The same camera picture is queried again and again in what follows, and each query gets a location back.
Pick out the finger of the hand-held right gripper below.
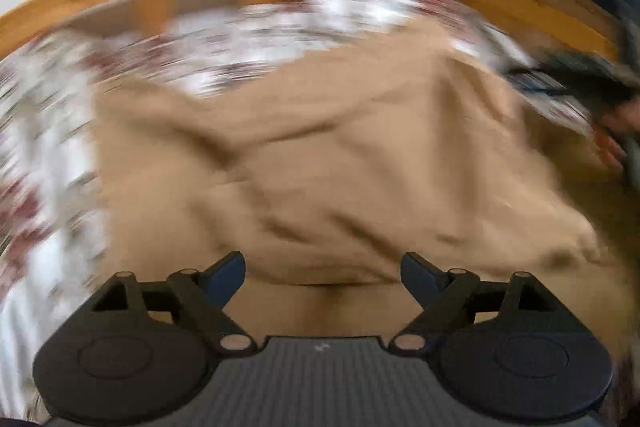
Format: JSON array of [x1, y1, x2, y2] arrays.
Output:
[[504, 66, 571, 102]]

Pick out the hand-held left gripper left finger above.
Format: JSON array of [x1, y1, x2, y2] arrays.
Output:
[[89, 250, 259, 356]]

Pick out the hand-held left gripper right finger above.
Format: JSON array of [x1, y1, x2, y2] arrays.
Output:
[[388, 251, 559, 354]]

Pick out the tan hooded zip jacket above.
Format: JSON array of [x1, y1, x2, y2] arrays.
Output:
[[92, 13, 640, 408]]

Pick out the person's right hand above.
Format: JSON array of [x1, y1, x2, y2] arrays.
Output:
[[594, 96, 640, 174]]

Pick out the white floral bed sheet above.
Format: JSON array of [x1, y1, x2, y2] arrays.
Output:
[[0, 0, 597, 424]]

